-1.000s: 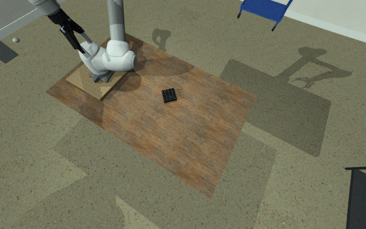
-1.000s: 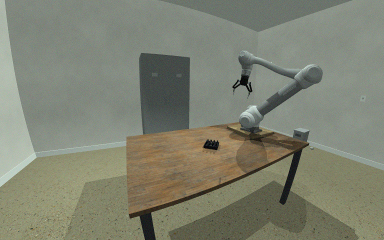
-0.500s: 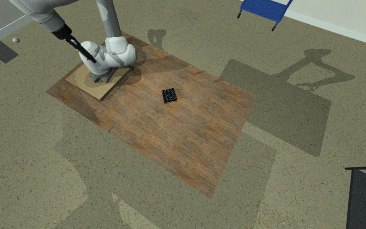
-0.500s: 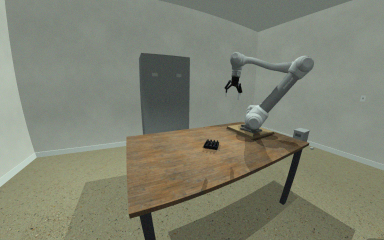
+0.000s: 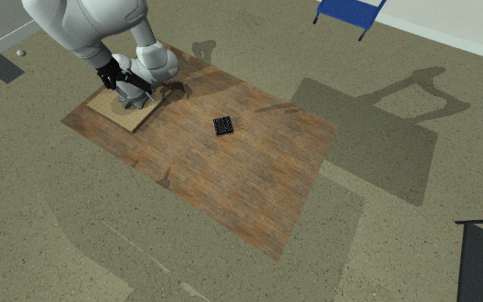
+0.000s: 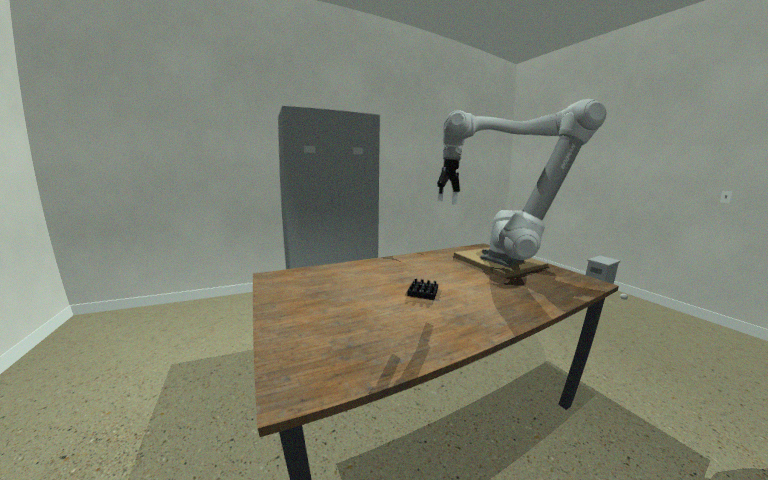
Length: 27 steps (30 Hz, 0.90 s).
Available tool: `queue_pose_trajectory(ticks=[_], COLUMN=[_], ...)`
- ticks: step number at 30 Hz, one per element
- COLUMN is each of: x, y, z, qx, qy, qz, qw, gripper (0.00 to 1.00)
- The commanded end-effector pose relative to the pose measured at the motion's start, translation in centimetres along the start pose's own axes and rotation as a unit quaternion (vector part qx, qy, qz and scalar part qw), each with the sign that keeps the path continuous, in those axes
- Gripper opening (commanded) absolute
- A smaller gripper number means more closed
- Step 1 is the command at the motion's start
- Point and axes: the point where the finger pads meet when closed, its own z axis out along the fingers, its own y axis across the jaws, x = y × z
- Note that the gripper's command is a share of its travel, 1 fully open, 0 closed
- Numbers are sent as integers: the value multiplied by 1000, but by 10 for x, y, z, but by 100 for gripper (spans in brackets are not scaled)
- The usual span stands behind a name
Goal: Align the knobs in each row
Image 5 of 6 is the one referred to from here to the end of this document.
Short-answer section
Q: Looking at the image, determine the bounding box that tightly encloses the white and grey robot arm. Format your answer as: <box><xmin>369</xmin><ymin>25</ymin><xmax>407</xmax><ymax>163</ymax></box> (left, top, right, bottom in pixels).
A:
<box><xmin>22</xmin><ymin>0</ymin><xmax>180</xmax><ymax>109</ymax></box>

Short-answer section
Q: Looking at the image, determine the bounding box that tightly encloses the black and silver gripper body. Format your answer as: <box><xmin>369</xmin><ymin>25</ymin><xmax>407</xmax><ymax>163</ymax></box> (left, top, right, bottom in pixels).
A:
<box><xmin>96</xmin><ymin>56</ymin><xmax>126</xmax><ymax>81</ymax></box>

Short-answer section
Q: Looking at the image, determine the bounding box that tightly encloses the black knob box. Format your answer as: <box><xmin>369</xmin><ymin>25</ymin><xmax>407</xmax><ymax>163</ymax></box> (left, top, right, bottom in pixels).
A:
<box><xmin>213</xmin><ymin>116</ymin><xmax>233</xmax><ymax>135</ymax></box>

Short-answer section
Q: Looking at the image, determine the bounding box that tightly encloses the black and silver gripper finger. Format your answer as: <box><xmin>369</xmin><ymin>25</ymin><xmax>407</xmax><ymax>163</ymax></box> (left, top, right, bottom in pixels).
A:
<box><xmin>97</xmin><ymin>72</ymin><xmax>128</xmax><ymax>100</ymax></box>
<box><xmin>115</xmin><ymin>69</ymin><xmax>156</xmax><ymax>101</ymax></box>

